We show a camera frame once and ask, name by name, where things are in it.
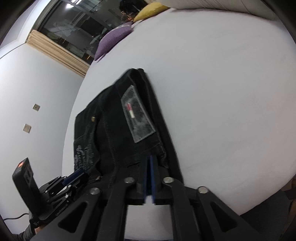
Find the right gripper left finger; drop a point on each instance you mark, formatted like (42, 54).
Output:
(98, 214)

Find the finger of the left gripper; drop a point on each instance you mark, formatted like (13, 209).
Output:
(75, 175)

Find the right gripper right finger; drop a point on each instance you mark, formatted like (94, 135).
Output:
(197, 214)

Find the black denim pants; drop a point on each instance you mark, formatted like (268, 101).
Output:
(120, 129)

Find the left hand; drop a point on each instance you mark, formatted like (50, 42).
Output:
(38, 229)

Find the left beige curtain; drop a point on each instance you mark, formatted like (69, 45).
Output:
(56, 52)

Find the white bed mattress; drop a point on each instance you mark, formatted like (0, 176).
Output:
(225, 83)

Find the purple cushion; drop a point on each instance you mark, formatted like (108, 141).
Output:
(112, 38)

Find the dark glass window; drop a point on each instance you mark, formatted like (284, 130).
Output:
(78, 26)

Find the yellow cushion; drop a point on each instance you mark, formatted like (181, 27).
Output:
(150, 10)

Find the rolled beige duvet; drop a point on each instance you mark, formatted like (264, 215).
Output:
(252, 7)

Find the black camera box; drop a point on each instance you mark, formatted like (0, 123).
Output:
(23, 179)

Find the wall switch plate near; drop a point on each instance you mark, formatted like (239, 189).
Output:
(27, 128)

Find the wall switch plate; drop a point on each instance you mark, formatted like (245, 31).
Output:
(27, 128)
(36, 107)

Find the wall switch plate far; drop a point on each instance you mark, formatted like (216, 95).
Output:
(36, 107)

